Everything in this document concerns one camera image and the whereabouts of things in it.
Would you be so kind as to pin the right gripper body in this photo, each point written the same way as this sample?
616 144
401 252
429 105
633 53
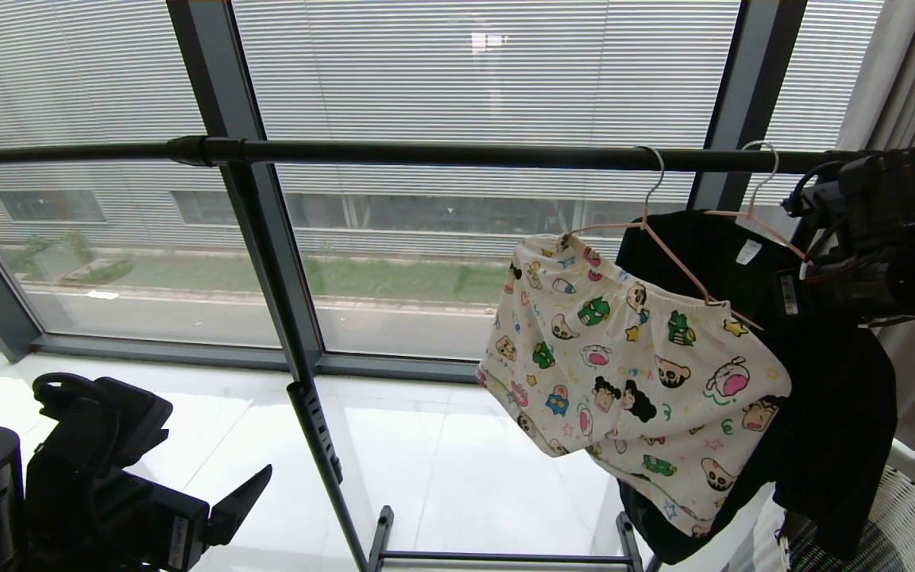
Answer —
870 278

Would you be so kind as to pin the pink clothes hanger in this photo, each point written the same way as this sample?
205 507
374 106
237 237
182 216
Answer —
759 199
668 250

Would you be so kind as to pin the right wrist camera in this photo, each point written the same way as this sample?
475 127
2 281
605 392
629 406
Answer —
886 191

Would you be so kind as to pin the black garment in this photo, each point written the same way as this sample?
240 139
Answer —
831 397

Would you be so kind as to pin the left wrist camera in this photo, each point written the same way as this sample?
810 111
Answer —
108 421

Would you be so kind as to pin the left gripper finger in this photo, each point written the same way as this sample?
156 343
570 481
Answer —
239 500

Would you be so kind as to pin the black clothes rack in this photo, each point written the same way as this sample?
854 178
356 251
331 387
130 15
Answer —
426 153

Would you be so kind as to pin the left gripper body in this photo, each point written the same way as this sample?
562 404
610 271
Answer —
148 524

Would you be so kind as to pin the cream printed garment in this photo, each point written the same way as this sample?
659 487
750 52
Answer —
624 373

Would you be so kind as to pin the window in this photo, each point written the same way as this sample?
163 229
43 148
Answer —
219 79

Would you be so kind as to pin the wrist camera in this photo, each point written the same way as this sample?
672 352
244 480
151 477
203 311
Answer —
886 191
108 421

